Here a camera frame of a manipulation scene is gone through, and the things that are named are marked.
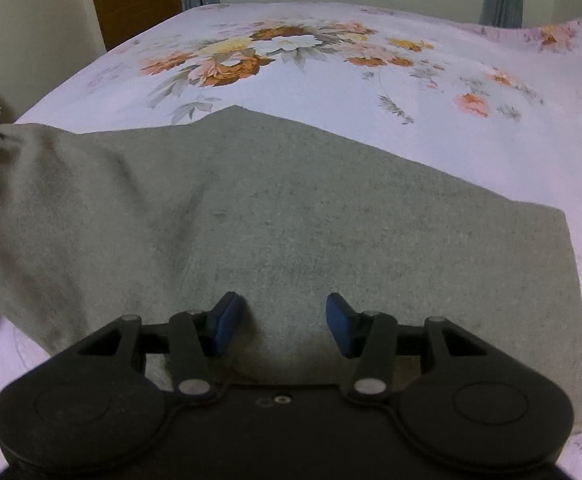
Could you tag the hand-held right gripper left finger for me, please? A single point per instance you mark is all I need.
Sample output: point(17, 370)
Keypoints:
point(228, 322)

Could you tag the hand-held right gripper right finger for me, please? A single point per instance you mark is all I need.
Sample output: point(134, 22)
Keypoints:
point(340, 325)

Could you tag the grey pants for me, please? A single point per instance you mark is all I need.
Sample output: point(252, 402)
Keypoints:
point(296, 220)

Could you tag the brown wooden door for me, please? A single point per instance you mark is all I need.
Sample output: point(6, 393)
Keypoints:
point(136, 0)

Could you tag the pink floral bed sheet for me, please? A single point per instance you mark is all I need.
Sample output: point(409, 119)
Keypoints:
point(446, 125)

